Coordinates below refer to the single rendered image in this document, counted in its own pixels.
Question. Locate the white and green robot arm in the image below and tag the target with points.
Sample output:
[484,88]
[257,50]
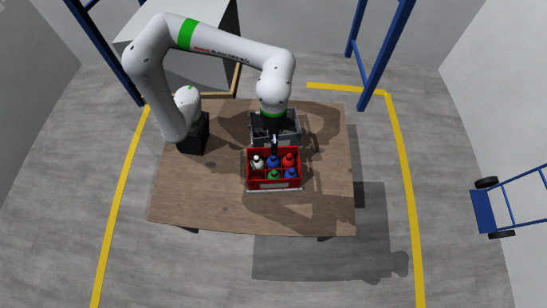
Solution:
[142,61]

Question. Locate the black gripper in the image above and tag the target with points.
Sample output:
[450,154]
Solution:
[273,132]

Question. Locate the green bottle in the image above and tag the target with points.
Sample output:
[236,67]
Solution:
[274,174]

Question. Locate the dark red crate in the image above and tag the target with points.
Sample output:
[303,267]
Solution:
[257,180]

